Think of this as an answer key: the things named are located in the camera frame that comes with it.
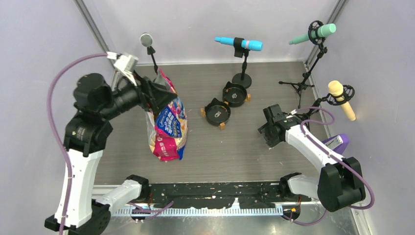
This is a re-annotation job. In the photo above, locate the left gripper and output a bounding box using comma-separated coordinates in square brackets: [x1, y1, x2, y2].
[101, 68, 178, 118]

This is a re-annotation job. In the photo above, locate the colourful pet food bag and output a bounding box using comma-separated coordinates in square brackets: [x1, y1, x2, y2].
[145, 67, 189, 162]

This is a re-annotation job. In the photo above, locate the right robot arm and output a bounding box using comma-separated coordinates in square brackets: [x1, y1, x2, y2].
[258, 104, 369, 212]

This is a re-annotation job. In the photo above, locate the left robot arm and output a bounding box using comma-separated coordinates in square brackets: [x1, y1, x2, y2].
[45, 73, 176, 235]

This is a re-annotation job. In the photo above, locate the far black pet bowl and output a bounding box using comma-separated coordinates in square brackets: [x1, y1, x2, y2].
[222, 81, 251, 108]

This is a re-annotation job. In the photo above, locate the black pet bowl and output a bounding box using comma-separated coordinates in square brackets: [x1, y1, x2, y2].
[222, 81, 251, 108]
[200, 98, 231, 130]

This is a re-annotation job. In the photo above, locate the near black pet bowl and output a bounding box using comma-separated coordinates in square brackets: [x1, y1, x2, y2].
[200, 98, 231, 130]

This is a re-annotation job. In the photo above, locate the round silver microphone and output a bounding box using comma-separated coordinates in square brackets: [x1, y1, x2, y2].
[139, 33, 153, 47]

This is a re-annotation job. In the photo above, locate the purple metronome box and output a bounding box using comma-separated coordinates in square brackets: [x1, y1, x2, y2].
[322, 133, 349, 155]

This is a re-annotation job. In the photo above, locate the yellow microphone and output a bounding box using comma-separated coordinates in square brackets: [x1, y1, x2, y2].
[328, 80, 356, 121]

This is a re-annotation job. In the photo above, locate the yellow microphone tripod stand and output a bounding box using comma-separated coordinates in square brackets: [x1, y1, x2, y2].
[288, 93, 335, 120]

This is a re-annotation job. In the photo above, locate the green microphone tripod stand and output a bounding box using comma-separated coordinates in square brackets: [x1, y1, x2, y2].
[278, 20, 328, 108]

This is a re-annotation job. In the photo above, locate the green microphone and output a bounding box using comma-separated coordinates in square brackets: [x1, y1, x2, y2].
[288, 23, 337, 45]

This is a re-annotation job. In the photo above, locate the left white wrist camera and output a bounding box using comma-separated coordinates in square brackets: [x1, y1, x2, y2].
[106, 51, 138, 86]

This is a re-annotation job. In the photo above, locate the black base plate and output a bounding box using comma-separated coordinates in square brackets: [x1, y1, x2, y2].
[133, 181, 312, 209]

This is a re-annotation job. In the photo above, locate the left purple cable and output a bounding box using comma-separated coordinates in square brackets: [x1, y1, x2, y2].
[46, 53, 174, 235]

